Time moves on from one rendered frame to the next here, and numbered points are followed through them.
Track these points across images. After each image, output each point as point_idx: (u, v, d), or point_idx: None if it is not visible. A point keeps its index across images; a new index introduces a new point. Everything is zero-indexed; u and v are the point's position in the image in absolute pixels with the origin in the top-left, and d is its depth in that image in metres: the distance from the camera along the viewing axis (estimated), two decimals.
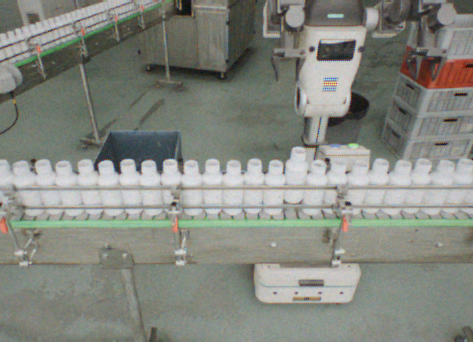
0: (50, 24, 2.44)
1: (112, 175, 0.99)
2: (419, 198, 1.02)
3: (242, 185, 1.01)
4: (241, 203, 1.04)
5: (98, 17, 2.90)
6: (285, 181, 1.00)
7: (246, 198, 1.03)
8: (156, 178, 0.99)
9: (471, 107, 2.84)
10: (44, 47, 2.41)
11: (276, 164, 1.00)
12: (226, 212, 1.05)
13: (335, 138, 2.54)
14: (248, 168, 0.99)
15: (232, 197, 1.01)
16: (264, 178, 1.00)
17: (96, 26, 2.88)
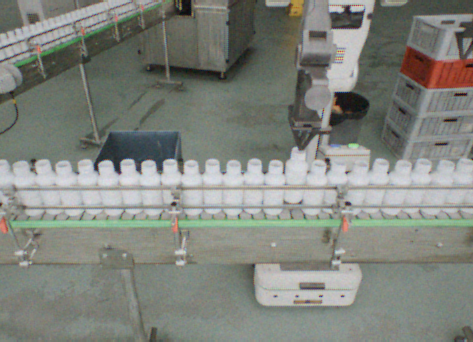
0: (50, 24, 2.44)
1: (112, 175, 0.99)
2: (419, 198, 1.02)
3: (242, 185, 1.01)
4: (241, 203, 1.04)
5: (98, 17, 2.90)
6: (285, 181, 1.00)
7: (246, 198, 1.03)
8: (156, 178, 0.99)
9: (471, 107, 2.84)
10: (44, 47, 2.41)
11: (276, 164, 1.00)
12: (226, 212, 1.05)
13: (335, 138, 2.54)
14: (248, 168, 0.99)
15: (232, 197, 1.01)
16: (264, 178, 1.00)
17: (96, 26, 2.88)
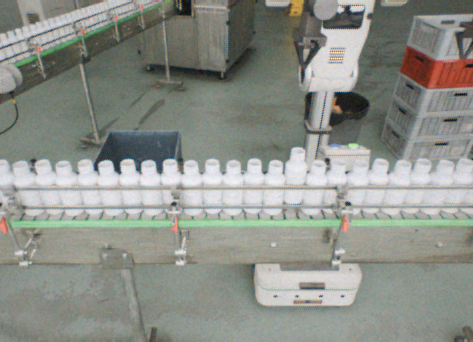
0: (50, 24, 2.44)
1: (112, 175, 0.99)
2: (419, 198, 1.02)
3: (242, 185, 1.00)
4: (241, 203, 1.04)
5: (98, 17, 2.90)
6: (284, 182, 1.00)
7: (247, 198, 1.03)
8: (156, 178, 0.99)
9: (471, 107, 2.84)
10: (44, 47, 2.41)
11: (277, 164, 1.00)
12: (225, 212, 1.05)
13: (335, 138, 2.54)
14: (248, 168, 0.99)
15: (231, 197, 1.01)
16: (264, 177, 1.01)
17: (96, 26, 2.88)
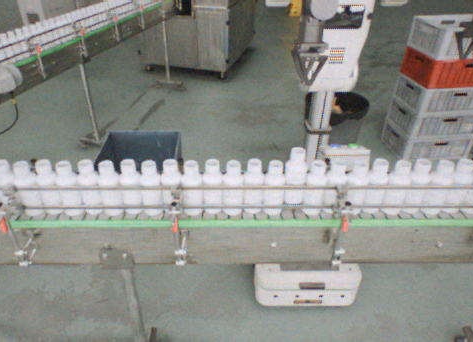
0: (50, 24, 2.44)
1: (112, 175, 0.99)
2: (419, 198, 1.02)
3: (242, 185, 1.00)
4: (241, 203, 1.04)
5: (98, 17, 2.90)
6: (284, 182, 1.00)
7: (247, 198, 1.03)
8: (156, 178, 0.99)
9: (471, 107, 2.84)
10: (44, 47, 2.41)
11: (277, 164, 1.00)
12: (225, 212, 1.05)
13: (335, 138, 2.54)
14: (248, 168, 0.99)
15: (231, 197, 1.01)
16: (264, 177, 1.01)
17: (96, 26, 2.88)
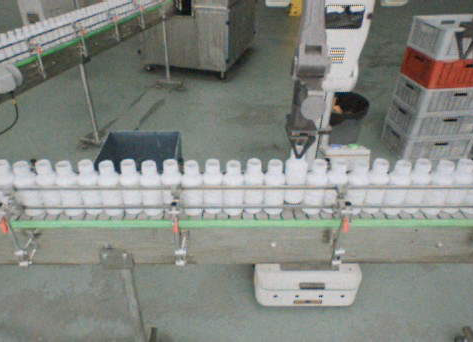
0: (50, 24, 2.44)
1: (112, 175, 0.99)
2: (419, 198, 1.02)
3: (242, 185, 1.00)
4: (241, 203, 1.03)
5: (98, 17, 2.90)
6: (284, 181, 0.99)
7: (247, 198, 1.03)
8: (156, 178, 0.99)
9: (471, 107, 2.84)
10: (44, 47, 2.41)
11: (276, 163, 1.00)
12: (226, 212, 1.05)
13: (335, 138, 2.54)
14: (248, 168, 0.99)
15: (231, 197, 1.01)
16: (264, 176, 1.00)
17: (96, 26, 2.88)
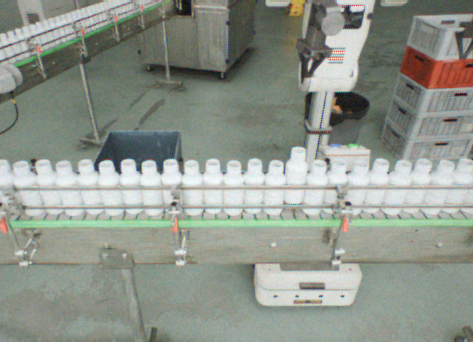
0: (50, 24, 2.44)
1: (112, 175, 0.99)
2: (419, 198, 1.02)
3: (242, 185, 1.00)
4: (241, 203, 1.03)
5: (98, 17, 2.90)
6: (284, 182, 0.99)
7: (248, 199, 1.03)
8: (156, 178, 0.99)
9: (471, 107, 2.84)
10: (44, 47, 2.41)
11: (277, 164, 1.00)
12: (226, 212, 1.05)
13: (335, 138, 2.54)
14: (249, 168, 0.99)
15: (231, 197, 1.01)
16: (265, 177, 1.01)
17: (96, 26, 2.88)
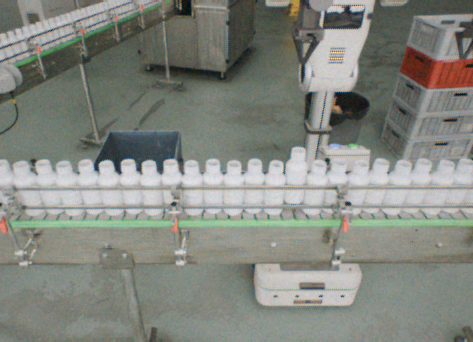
0: (50, 24, 2.44)
1: (112, 175, 0.99)
2: (419, 198, 1.02)
3: (242, 185, 1.00)
4: (241, 203, 1.03)
5: (98, 17, 2.90)
6: (284, 182, 0.99)
7: (248, 199, 1.03)
8: (156, 178, 0.99)
9: (471, 107, 2.84)
10: (44, 47, 2.41)
11: (277, 164, 1.00)
12: (226, 212, 1.05)
13: (335, 138, 2.54)
14: (249, 168, 0.99)
15: (231, 197, 1.01)
16: (265, 177, 1.01)
17: (96, 26, 2.88)
